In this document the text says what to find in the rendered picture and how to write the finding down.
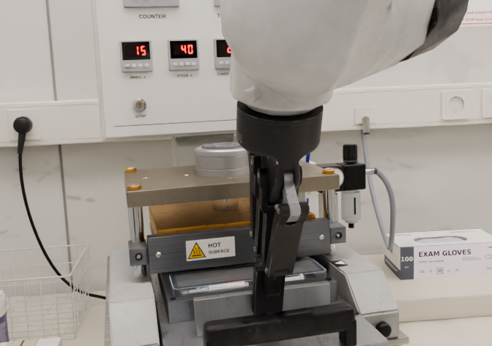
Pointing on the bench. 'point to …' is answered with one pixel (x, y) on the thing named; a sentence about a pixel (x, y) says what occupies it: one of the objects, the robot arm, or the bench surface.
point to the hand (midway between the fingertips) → (268, 286)
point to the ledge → (438, 295)
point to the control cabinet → (163, 64)
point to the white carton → (440, 254)
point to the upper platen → (200, 215)
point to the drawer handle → (283, 326)
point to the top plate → (211, 178)
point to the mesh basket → (51, 297)
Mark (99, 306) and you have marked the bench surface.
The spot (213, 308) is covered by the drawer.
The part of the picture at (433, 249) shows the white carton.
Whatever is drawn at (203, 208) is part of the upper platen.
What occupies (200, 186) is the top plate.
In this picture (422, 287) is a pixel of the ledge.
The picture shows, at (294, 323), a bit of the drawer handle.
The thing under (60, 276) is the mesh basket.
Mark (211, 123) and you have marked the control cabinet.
